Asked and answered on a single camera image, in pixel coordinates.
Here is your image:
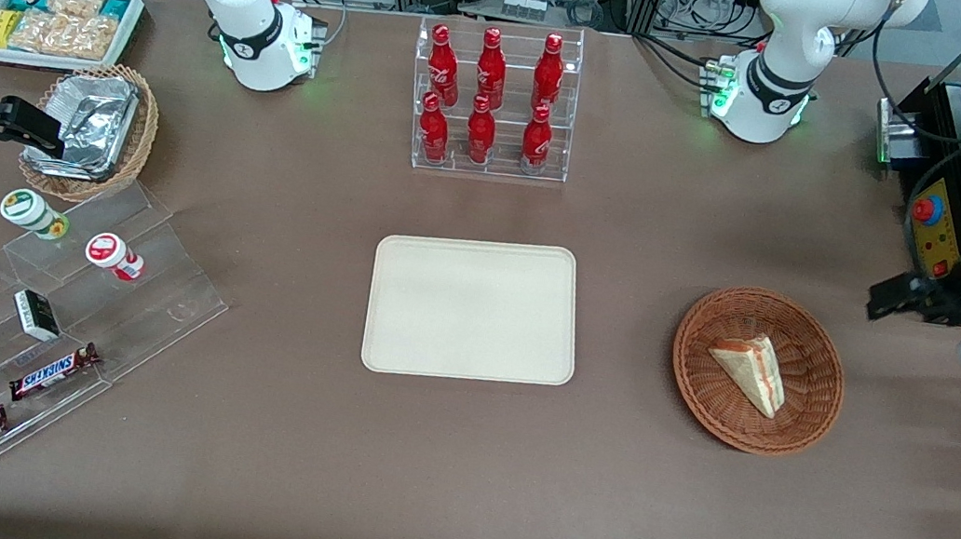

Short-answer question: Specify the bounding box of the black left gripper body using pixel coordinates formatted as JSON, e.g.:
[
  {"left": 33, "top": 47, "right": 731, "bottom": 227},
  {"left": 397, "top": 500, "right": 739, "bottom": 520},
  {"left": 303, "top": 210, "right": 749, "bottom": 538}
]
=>
[{"left": 897, "top": 269, "right": 961, "bottom": 330}]

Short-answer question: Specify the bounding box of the triangular sandwich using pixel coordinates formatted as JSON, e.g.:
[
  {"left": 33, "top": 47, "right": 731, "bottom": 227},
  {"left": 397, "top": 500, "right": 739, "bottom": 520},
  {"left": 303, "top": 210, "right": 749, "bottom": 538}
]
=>
[{"left": 699, "top": 328, "right": 795, "bottom": 422}]

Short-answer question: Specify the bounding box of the tan oval wicker basket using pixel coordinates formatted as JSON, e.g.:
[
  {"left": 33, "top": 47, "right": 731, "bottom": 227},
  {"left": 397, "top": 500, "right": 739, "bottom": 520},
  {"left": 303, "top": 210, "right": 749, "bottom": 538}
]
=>
[{"left": 13, "top": 51, "right": 167, "bottom": 213}]

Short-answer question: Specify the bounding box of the brown round wicker basket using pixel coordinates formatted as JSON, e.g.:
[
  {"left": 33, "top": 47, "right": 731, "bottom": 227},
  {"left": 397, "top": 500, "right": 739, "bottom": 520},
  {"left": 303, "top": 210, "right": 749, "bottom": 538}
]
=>
[{"left": 659, "top": 277, "right": 859, "bottom": 467}]

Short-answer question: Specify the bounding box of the beige rectangular plastic tray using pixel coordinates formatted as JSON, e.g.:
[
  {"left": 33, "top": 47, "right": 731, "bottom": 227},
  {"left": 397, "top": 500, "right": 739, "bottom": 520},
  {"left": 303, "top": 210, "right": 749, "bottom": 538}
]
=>
[{"left": 359, "top": 222, "right": 592, "bottom": 400}]

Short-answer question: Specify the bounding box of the silver foil container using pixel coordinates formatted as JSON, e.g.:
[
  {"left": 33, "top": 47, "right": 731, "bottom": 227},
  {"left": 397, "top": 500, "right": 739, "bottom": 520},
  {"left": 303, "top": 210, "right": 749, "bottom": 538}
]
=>
[{"left": 20, "top": 64, "right": 144, "bottom": 186}]

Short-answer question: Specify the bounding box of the green lid yogurt cup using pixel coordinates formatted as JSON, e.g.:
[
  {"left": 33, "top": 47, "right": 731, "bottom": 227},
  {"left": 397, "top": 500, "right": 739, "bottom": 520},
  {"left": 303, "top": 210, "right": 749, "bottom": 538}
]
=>
[{"left": 0, "top": 184, "right": 75, "bottom": 245}]

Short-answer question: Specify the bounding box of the large clear cracker bag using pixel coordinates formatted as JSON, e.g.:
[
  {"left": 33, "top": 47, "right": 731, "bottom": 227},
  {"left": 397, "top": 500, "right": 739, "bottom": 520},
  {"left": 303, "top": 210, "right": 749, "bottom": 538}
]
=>
[{"left": 7, "top": 4, "right": 119, "bottom": 64}]

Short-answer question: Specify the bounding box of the small clear cracker bag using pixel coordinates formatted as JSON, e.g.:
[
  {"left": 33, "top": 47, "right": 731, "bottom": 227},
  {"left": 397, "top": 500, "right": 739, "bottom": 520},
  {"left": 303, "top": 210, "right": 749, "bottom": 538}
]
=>
[{"left": 47, "top": 0, "right": 107, "bottom": 22}]

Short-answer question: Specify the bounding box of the red lid yogurt cup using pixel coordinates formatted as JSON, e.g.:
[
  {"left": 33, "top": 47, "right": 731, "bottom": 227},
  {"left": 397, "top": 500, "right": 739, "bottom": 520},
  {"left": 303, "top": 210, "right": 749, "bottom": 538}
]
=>
[{"left": 81, "top": 229, "right": 150, "bottom": 286}]

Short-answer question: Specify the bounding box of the grey box with green light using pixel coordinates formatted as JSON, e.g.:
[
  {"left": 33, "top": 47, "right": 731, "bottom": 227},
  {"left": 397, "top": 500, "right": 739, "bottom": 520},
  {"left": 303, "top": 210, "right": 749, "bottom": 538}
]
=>
[{"left": 868, "top": 96, "right": 929, "bottom": 175}]

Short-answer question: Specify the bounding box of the small black box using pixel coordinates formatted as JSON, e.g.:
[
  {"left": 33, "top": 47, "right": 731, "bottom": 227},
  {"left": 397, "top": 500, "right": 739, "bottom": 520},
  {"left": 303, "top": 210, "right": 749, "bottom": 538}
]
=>
[{"left": 7, "top": 287, "right": 68, "bottom": 345}]

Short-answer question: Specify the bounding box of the clear acrylic stepped stand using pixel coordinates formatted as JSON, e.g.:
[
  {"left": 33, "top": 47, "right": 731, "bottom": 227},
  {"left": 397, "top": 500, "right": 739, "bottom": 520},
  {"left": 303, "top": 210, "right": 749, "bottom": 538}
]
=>
[{"left": 0, "top": 162, "right": 246, "bottom": 525}]

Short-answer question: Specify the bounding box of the red cola bottle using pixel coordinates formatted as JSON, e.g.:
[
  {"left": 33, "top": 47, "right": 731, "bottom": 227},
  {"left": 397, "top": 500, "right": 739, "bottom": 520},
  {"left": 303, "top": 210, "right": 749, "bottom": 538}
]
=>
[
  {"left": 413, "top": 90, "right": 457, "bottom": 166},
  {"left": 422, "top": 22, "right": 469, "bottom": 108},
  {"left": 528, "top": 31, "right": 571, "bottom": 118},
  {"left": 517, "top": 102, "right": 559, "bottom": 177},
  {"left": 470, "top": 25, "right": 514, "bottom": 113},
  {"left": 461, "top": 93, "right": 503, "bottom": 168}
]

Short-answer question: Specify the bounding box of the clear acrylic bottle rack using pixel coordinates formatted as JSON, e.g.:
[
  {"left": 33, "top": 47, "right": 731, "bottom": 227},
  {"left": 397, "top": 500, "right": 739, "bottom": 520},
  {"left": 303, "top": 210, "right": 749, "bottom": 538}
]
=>
[{"left": 399, "top": 7, "right": 589, "bottom": 191}]

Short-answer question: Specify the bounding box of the white power strip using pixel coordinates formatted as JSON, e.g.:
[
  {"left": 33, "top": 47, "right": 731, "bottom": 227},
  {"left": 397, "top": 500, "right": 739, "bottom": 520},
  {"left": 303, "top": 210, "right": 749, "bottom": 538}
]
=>
[{"left": 498, "top": 0, "right": 550, "bottom": 23}]

